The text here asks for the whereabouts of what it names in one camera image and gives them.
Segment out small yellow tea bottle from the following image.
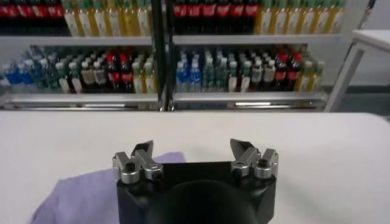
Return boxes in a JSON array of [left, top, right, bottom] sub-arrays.
[[144, 61, 157, 94], [311, 60, 326, 93], [299, 60, 313, 93], [132, 61, 145, 94]]

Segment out purple t-shirt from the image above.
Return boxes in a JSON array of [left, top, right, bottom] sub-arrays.
[[29, 151, 187, 224]]

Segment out small dark bottle white label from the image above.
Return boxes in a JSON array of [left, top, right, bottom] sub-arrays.
[[239, 60, 252, 93], [69, 61, 83, 94], [56, 61, 70, 94], [227, 60, 240, 93]]

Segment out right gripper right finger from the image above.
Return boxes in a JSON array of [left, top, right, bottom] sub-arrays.
[[230, 138, 280, 180]]

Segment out small blue water bottle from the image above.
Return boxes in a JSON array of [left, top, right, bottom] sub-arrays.
[[175, 60, 190, 93], [5, 60, 20, 92], [188, 59, 202, 93], [18, 59, 32, 92]]

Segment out small green tinted water bottle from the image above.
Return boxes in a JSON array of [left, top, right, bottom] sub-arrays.
[[214, 58, 228, 93], [202, 58, 216, 93], [43, 57, 57, 93], [30, 57, 44, 92]]

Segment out small red cap cola bottle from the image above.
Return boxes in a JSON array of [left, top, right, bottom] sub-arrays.
[[119, 52, 134, 94], [286, 53, 300, 92], [106, 52, 121, 93], [275, 53, 288, 91]]

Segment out yellow tea bottle green cap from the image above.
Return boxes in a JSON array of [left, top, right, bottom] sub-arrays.
[[272, 0, 288, 35], [258, 0, 274, 35], [121, 0, 137, 37], [62, 0, 79, 37], [136, 0, 152, 37], [286, 0, 302, 35], [314, 0, 330, 35], [300, 0, 316, 35], [77, 0, 94, 37], [328, 0, 347, 35], [92, 0, 108, 37], [107, 0, 122, 37]]

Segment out small dark bottle beige label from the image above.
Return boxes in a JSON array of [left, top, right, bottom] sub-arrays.
[[93, 60, 107, 93], [251, 59, 264, 92], [81, 60, 94, 93], [263, 59, 277, 91]]

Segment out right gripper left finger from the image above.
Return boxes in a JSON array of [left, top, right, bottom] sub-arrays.
[[112, 139, 165, 185]]

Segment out white side table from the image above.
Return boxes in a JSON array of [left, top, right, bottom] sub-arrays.
[[323, 29, 390, 113]]

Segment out open beverage display cooler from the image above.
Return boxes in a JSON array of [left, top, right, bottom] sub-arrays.
[[0, 0, 167, 112], [164, 0, 377, 112]]

